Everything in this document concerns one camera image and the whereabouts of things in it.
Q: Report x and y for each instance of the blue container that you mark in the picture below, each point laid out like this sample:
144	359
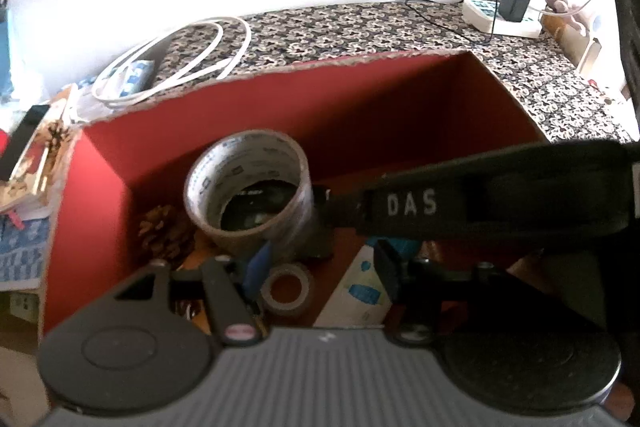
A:
4	47

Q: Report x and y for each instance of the white carton blue print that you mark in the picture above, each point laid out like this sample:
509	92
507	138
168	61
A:
355	302

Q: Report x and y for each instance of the red cardboard box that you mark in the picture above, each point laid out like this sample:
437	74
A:
350	107

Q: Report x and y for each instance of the blue patterned packet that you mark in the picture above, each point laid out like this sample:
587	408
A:
135	74

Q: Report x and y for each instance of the white power strip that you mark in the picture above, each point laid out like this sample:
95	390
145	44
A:
480	14

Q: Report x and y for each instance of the large clear tape roll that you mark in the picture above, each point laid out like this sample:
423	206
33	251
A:
250	157

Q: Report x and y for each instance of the floral printed cloth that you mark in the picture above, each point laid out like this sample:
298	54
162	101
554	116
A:
350	32

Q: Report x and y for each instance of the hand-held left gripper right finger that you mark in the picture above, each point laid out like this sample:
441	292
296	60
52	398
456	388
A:
387	267

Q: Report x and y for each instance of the black power adapter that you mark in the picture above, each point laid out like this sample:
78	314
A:
515	4

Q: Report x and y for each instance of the brown pine cone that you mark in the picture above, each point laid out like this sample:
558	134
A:
162	232

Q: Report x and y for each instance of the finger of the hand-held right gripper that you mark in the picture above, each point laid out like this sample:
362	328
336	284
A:
345	207

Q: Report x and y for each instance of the black phone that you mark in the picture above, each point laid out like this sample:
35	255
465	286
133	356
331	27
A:
25	132

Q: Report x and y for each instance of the small grey tape roll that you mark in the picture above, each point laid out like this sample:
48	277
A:
272	302

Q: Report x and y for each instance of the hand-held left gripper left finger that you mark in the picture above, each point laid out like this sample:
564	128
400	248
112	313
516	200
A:
260	259

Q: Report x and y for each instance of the stack of books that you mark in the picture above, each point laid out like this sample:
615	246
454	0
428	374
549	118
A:
35	162

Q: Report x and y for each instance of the blue patterned paper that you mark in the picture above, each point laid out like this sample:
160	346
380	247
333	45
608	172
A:
20	252

